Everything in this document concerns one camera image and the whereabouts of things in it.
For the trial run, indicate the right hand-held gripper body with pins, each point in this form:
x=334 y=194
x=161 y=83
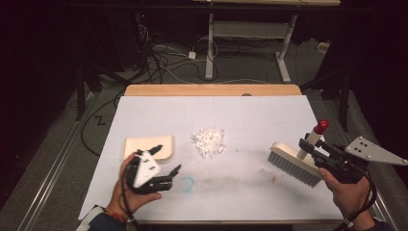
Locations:
x=344 y=163

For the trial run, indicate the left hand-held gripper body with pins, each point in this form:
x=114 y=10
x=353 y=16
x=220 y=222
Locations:
x=146 y=168

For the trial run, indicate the cream dustpan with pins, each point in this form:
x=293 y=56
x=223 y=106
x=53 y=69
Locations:
x=141 y=143

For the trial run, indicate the cream brush with grey bristles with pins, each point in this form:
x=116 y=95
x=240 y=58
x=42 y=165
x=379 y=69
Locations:
x=288 y=154

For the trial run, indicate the pile of white paper scraps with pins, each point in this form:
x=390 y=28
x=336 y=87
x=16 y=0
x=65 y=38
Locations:
x=209 y=142

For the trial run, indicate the person's right hand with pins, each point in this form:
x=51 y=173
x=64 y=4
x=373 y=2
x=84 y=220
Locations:
x=348 y=195

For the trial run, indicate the person's left hand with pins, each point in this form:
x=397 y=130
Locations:
x=120 y=192

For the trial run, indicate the black metal stand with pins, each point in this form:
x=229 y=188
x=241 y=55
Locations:
x=80 y=96
x=344 y=102

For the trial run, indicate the white paper table sheet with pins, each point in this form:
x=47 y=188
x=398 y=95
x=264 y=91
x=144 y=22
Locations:
x=240 y=192

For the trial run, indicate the wooden table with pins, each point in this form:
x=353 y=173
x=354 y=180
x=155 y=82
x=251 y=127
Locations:
x=208 y=90

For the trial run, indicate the white power adapter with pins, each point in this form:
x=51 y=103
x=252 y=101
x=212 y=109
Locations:
x=191 y=55

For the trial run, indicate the white metal desk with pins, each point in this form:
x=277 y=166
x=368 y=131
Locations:
x=250 y=29

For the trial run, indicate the metal floor rail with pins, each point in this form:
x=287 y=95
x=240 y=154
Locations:
x=51 y=179

